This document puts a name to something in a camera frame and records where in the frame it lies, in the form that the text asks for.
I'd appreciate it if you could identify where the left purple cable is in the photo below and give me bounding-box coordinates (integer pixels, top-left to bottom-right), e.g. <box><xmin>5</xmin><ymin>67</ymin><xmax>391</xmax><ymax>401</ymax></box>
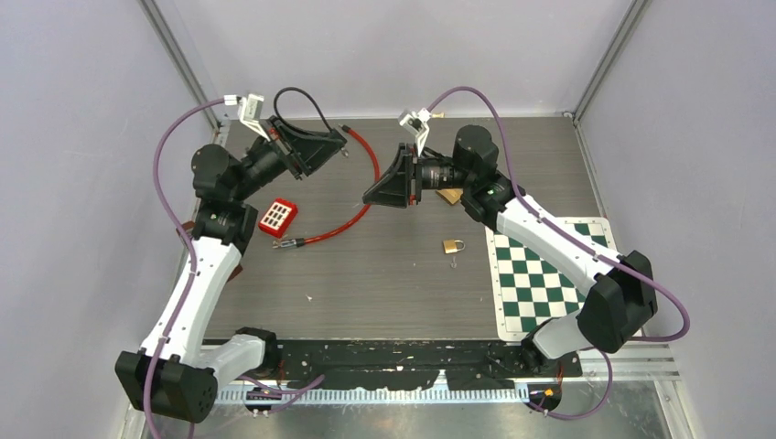
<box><xmin>143</xmin><ymin>96</ymin><xmax>326</xmax><ymax>439</ymax></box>

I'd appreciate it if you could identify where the red combination lock box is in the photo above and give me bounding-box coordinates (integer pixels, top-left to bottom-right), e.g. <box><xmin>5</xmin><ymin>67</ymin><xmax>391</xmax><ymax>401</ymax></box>
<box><xmin>257</xmin><ymin>198</ymin><xmax>298</xmax><ymax>239</ymax></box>

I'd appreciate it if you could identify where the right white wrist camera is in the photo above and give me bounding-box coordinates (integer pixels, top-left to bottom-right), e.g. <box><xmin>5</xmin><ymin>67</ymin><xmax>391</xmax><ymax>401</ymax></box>
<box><xmin>398</xmin><ymin>108</ymin><xmax>432</xmax><ymax>156</ymax></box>

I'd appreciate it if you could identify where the black cable padlock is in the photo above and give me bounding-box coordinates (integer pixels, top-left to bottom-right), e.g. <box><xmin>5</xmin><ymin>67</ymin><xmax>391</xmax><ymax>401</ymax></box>
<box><xmin>273</xmin><ymin>87</ymin><xmax>350</xmax><ymax>160</ymax></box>

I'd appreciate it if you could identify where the large brass padlock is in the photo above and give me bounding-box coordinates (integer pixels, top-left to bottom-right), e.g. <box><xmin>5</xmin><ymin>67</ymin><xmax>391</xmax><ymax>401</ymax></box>
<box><xmin>436</xmin><ymin>188</ymin><xmax>463</xmax><ymax>206</ymax></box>

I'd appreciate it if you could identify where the purple cable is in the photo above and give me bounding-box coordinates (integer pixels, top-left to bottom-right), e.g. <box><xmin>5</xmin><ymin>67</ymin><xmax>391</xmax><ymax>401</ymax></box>
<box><xmin>426</xmin><ymin>85</ymin><xmax>691</xmax><ymax>422</ymax></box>
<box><xmin>143</xmin><ymin>96</ymin><xmax>326</xmax><ymax>439</ymax></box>

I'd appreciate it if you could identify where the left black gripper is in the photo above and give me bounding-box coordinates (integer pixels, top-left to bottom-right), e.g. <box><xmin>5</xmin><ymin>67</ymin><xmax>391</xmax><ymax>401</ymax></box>
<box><xmin>234</xmin><ymin>116</ymin><xmax>345</xmax><ymax>202</ymax></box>

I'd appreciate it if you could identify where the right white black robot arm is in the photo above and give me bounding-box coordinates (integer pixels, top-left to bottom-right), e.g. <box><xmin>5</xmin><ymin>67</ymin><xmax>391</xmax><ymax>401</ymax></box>
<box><xmin>362</xmin><ymin>124</ymin><xmax>657</xmax><ymax>376</ymax></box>

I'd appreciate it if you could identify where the brown wooden metronome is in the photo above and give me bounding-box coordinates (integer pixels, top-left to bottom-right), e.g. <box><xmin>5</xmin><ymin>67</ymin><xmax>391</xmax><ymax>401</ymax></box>
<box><xmin>182</xmin><ymin>220</ymin><xmax>243</xmax><ymax>283</ymax></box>

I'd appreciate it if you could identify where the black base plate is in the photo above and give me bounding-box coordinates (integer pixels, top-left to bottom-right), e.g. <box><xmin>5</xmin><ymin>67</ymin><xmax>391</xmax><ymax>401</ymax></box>
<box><xmin>245</xmin><ymin>339</ymin><xmax>582</xmax><ymax>391</ymax></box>

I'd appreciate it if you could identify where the small brass padlock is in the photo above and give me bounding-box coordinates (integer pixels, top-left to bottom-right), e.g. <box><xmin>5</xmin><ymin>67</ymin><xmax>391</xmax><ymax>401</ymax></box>
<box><xmin>442</xmin><ymin>240</ymin><xmax>466</xmax><ymax>254</ymax></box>

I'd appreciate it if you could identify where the green white checkered mat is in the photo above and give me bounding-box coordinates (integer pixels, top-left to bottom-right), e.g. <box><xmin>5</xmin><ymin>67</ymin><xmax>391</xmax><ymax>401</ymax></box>
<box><xmin>485</xmin><ymin>229</ymin><xmax>585</xmax><ymax>342</ymax></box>

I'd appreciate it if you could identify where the red cable lock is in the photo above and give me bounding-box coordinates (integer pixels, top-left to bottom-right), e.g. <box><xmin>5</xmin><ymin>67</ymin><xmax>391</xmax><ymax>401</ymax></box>
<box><xmin>273</xmin><ymin>123</ymin><xmax>383</xmax><ymax>251</ymax></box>

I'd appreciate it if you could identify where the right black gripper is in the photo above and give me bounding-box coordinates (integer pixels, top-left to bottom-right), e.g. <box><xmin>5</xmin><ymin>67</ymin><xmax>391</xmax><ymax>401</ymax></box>
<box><xmin>364</xmin><ymin>145</ymin><xmax>473</xmax><ymax>209</ymax></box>

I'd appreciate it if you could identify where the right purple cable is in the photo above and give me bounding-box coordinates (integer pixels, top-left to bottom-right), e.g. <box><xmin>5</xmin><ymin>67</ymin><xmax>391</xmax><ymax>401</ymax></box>
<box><xmin>426</xmin><ymin>85</ymin><xmax>691</xmax><ymax>422</ymax></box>

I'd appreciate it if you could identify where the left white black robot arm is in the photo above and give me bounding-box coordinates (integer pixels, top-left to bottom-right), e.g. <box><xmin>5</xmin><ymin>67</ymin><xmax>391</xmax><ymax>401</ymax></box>
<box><xmin>114</xmin><ymin>116</ymin><xmax>347</xmax><ymax>423</ymax></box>

